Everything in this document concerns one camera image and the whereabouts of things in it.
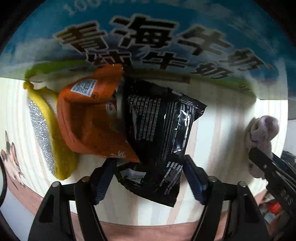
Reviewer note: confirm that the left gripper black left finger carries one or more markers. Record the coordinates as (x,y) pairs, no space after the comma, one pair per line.
(53,218)

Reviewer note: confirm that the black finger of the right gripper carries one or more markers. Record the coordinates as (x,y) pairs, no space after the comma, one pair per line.
(275,168)

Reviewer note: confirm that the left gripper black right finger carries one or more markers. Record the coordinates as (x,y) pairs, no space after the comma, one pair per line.
(228,208)

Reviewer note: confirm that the purple cloth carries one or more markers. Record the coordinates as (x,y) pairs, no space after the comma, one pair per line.
(260,132)

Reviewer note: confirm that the orange snack packet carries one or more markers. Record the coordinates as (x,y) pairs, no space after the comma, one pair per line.
(87,116)

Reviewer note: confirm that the black snack packet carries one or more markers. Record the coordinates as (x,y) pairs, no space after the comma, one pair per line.
(157,122)

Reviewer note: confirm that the yellow silver scrub sponge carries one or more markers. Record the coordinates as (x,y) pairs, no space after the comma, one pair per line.
(42,104)

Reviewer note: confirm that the striped cat tablecloth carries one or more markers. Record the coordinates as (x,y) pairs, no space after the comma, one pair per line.
(216,144)

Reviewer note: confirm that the cardboard milk box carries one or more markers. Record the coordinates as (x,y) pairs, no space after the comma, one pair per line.
(235,43)

